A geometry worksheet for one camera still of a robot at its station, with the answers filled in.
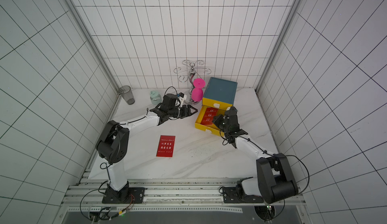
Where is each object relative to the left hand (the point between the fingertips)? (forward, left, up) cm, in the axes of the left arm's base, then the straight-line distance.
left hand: (193, 113), depth 88 cm
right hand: (0, -13, 0) cm, 13 cm away
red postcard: (0, -9, -4) cm, 10 cm away
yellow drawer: (-9, -11, -1) cm, 14 cm away
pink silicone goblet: (+12, -2, +5) cm, 14 cm away
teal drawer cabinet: (+8, -15, +6) cm, 18 cm away
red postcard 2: (-15, +17, -14) cm, 26 cm away
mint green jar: (+19, +28, -7) cm, 35 cm away
